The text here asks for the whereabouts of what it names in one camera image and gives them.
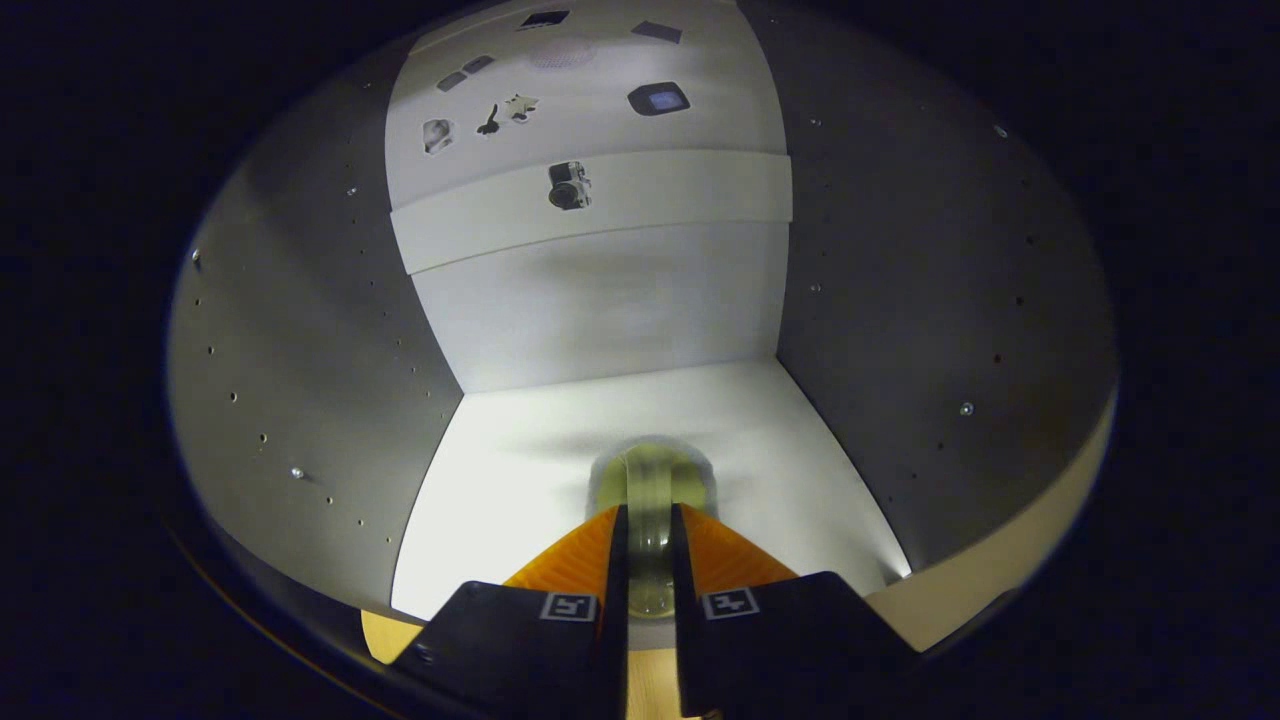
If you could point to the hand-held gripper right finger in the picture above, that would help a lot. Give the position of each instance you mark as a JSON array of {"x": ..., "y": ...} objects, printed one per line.
[{"x": 770, "y": 650}]

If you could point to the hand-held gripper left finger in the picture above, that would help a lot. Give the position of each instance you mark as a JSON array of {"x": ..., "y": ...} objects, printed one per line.
[{"x": 540, "y": 650}]

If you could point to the clear glass cup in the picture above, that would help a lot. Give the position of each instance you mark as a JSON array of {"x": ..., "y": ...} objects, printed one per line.
[{"x": 650, "y": 480}]

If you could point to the grey cabinet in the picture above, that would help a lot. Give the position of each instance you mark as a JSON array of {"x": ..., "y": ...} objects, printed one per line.
[{"x": 900, "y": 250}]

